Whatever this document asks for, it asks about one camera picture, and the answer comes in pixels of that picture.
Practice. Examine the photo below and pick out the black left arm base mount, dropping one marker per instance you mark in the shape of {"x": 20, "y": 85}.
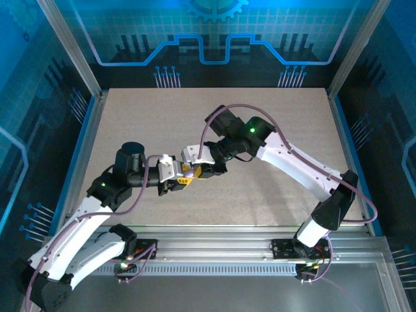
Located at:
{"x": 146, "y": 248}

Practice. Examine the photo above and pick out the aluminium side rail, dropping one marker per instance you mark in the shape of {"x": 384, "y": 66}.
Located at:
{"x": 92, "y": 130}
{"x": 341, "y": 130}

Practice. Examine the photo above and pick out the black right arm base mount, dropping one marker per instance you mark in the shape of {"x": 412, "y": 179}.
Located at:
{"x": 282, "y": 248}

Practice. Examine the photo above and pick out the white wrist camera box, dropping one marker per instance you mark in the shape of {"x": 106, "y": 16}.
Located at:
{"x": 196, "y": 154}
{"x": 169, "y": 169}

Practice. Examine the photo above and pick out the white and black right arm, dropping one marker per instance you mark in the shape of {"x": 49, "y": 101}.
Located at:
{"x": 302, "y": 169}

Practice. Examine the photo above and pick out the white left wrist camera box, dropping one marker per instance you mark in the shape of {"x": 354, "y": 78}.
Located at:
{"x": 169, "y": 169}

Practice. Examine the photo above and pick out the blue table edge strip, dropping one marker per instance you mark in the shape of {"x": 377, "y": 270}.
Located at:
{"x": 84, "y": 130}
{"x": 346, "y": 130}

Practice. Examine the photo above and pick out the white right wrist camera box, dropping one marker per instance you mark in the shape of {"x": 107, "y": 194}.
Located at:
{"x": 196, "y": 154}

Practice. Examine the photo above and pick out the aluminium frame post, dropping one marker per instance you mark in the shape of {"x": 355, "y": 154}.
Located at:
{"x": 350, "y": 48}
{"x": 72, "y": 48}

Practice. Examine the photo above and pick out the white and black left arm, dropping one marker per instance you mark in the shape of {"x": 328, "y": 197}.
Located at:
{"x": 58, "y": 247}

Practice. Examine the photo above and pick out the small circuit board with LED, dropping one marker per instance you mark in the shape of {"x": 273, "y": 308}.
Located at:
{"x": 310, "y": 268}
{"x": 125, "y": 267}

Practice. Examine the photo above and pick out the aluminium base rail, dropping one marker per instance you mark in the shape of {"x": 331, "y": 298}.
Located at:
{"x": 211, "y": 243}

